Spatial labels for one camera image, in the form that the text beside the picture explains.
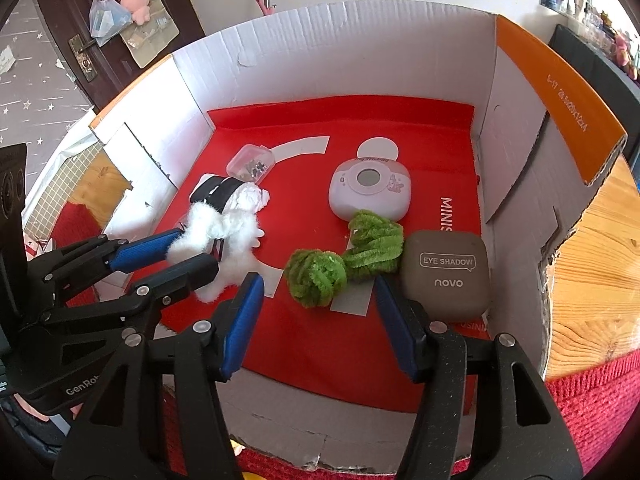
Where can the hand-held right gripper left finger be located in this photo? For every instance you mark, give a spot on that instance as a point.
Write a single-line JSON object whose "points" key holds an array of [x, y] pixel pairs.
{"points": [[242, 325]]}

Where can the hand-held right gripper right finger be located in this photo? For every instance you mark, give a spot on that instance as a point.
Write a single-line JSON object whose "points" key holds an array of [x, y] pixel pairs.
{"points": [[400, 330]]}

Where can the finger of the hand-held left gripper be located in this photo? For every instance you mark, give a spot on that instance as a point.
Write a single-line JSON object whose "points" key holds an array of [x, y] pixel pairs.
{"points": [[185, 275], [145, 250]]}

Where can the black band with white fluff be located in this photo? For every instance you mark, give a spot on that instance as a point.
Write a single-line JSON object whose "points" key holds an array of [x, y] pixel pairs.
{"points": [[220, 225]]}

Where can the green chenille ball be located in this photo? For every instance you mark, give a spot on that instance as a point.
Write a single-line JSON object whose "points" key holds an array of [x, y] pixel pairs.
{"points": [[315, 280], [375, 245]]}

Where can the small clear plastic box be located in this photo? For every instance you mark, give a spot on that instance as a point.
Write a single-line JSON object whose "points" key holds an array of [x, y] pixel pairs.
{"points": [[245, 157]]}

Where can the lavender compact device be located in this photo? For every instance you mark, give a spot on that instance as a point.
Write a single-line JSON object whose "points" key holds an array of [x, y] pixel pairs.
{"points": [[350, 202]]}

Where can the white cardboard box orange flaps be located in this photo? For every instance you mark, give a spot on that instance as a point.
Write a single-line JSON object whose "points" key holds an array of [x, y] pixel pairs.
{"points": [[400, 60]]}

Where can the red bag with white print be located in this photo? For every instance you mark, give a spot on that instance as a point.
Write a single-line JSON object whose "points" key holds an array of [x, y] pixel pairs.
{"points": [[310, 345]]}

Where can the white grid mat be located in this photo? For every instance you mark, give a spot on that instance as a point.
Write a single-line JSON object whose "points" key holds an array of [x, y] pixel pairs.
{"points": [[62, 185]]}

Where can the beige hanging organiser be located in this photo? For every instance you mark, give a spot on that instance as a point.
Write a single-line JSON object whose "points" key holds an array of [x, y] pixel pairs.
{"points": [[152, 40]]}

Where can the red knitted cloth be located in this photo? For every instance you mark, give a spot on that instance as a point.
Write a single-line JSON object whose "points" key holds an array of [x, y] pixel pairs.
{"points": [[600, 410]]}

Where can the clear plastic bag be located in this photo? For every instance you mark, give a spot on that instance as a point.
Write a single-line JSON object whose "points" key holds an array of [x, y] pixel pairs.
{"points": [[107, 20]]}

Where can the pink plush toy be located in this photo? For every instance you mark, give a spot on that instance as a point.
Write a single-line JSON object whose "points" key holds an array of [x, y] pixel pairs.
{"points": [[137, 2]]}

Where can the dark brown door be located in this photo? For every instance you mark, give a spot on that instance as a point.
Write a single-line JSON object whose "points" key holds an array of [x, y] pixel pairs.
{"points": [[170, 0]]}

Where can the pink stick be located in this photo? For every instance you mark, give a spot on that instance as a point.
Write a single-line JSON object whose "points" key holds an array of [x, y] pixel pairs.
{"points": [[265, 6]]}

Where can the dark covered side table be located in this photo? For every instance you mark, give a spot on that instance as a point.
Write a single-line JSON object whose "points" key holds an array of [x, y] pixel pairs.
{"points": [[590, 65]]}

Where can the row of cosmetic bottles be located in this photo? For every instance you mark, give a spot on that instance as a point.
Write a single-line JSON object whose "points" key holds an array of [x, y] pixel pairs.
{"points": [[620, 45]]}

